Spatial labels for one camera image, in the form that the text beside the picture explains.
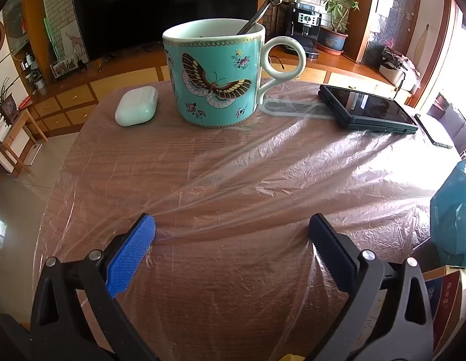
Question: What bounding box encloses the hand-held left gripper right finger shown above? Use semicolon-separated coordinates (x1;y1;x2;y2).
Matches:
308;212;435;361

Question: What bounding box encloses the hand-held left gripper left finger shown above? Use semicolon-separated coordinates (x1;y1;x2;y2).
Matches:
30;212;160;361

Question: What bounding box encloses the printed cardboard box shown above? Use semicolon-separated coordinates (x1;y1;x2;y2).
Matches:
421;265;466;358

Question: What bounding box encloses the teal paper bag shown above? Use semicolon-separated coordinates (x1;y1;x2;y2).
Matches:
430;160;466;267

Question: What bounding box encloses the clear plastic table cover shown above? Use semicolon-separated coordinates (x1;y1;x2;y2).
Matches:
37;77;466;361

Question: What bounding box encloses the white floor appliance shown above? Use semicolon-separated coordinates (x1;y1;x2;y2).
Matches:
24;143;43;166

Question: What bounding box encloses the clear phone case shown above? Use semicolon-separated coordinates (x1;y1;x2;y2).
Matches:
262;97;337;120

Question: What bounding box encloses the black tablet device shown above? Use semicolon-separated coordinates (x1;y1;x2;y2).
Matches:
318;84;419;135

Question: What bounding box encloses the white earbuds case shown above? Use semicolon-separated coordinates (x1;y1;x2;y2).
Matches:
115;86;159;126

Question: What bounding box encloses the black smartphone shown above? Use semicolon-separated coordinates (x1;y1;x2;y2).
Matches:
414;114;454;149

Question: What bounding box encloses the wooden television cabinet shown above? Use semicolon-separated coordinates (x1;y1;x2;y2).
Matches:
28;47;422;138

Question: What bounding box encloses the small wooden side table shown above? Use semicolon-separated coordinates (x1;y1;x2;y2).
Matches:
0;108;49;175

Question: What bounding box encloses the white printer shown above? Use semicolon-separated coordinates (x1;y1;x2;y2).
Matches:
379;64;417;91

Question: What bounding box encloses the long-leaved potted plant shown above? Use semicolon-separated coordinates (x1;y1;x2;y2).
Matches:
0;77;21;121

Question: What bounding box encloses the dark handbag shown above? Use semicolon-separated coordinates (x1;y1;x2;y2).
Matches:
381;45;407;69

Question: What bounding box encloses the potted green plant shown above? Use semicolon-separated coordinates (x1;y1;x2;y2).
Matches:
316;0;360;56

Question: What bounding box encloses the teal butterfly mug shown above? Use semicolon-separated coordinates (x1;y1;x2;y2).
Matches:
162;18;306;129

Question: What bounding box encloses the white deer picture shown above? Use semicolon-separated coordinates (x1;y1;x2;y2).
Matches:
61;30;90;63

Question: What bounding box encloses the black coffee machine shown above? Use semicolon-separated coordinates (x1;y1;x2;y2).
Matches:
284;2;322;59

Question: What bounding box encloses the metal spoon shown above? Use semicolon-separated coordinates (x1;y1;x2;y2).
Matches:
236;0;282;35

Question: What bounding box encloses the black television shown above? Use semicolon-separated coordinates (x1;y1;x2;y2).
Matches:
70;0;261;73

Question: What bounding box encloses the small picture frame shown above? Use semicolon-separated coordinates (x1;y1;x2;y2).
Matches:
50;57;80;80

